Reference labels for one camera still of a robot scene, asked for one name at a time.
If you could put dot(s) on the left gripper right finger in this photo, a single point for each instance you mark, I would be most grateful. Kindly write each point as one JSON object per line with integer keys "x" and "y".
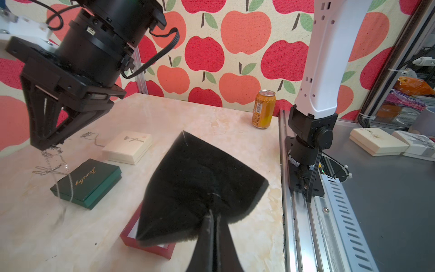
{"x": 225, "y": 255}

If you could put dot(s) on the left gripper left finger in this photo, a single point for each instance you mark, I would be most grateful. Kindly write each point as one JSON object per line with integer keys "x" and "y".
{"x": 203, "y": 256}

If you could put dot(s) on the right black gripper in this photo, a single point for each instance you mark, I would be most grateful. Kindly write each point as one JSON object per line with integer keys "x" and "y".
{"x": 48, "y": 85}

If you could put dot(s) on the cream lift-off box lid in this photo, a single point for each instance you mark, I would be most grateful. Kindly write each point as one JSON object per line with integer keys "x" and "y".
{"x": 128, "y": 147}

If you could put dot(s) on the green jewelry box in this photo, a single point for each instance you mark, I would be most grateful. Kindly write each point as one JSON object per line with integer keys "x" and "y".
{"x": 88, "y": 184}

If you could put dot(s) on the black foam insert red box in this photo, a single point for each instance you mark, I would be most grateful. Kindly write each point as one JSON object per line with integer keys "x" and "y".
{"x": 193, "y": 178}

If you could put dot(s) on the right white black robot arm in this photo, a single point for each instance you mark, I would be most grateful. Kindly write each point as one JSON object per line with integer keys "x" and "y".
{"x": 101, "y": 41}

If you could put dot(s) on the cream box on bench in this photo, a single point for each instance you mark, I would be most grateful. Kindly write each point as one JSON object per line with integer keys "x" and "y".
{"x": 377, "y": 142}

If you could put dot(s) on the white patterned box on bench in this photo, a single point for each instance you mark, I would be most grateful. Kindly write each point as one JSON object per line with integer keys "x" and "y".
{"x": 419, "y": 146}

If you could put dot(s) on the orange soda can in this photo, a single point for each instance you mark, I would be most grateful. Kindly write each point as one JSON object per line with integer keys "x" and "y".
{"x": 263, "y": 109}

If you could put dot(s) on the right aluminium frame post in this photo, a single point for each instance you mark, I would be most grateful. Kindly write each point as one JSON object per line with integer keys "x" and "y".
{"x": 139, "y": 79}

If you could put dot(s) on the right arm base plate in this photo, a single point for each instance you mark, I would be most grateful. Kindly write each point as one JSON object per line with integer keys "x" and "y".
{"x": 304, "y": 177}

